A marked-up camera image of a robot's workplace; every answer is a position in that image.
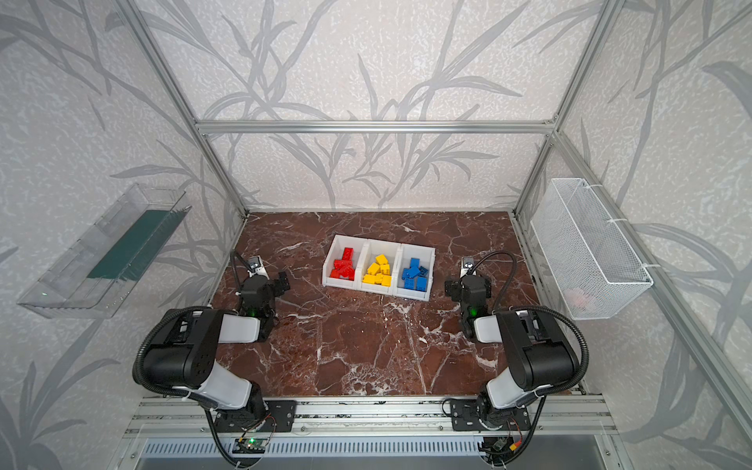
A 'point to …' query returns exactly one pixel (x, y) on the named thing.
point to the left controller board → (250, 446)
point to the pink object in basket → (578, 297)
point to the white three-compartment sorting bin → (364, 255)
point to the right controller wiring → (505, 447)
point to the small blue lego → (408, 283)
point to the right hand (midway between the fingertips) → (468, 266)
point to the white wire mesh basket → (595, 270)
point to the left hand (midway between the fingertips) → (269, 262)
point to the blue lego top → (421, 284)
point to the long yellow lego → (382, 279)
